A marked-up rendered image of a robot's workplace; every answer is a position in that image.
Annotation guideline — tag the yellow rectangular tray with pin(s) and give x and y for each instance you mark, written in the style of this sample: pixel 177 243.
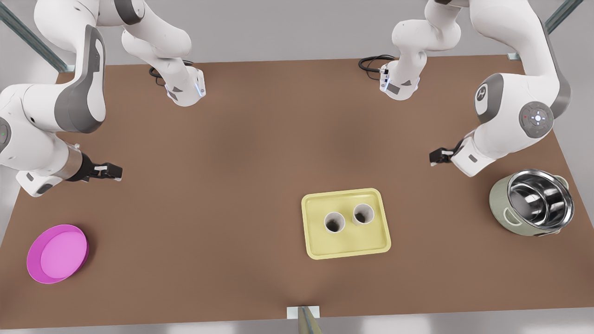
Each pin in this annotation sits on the yellow rectangular tray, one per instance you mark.
pixel 345 223

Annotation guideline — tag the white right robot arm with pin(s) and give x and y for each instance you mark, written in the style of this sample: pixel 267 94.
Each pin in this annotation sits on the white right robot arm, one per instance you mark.
pixel 69 93

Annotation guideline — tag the green pot with steel interior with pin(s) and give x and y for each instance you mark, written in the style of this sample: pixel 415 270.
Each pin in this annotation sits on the green pot with steel interior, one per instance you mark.
pixel 532 203

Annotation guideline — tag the pink round plate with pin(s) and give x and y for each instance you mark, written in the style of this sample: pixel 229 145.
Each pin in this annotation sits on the pink round plate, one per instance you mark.
pixel 57 253

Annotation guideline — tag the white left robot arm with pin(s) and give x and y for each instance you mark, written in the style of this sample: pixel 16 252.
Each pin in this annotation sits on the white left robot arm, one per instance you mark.
pixel 510 116

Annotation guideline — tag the silver frame post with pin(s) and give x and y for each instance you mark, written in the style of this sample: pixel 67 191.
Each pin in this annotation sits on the silver frame post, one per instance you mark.
pixel 554 21
pixel 32 39
pixel 306 319

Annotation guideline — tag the white IKEA cup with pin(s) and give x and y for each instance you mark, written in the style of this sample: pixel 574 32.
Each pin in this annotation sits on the white IKEA cup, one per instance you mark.
pixel 363 214
pixel 334 222

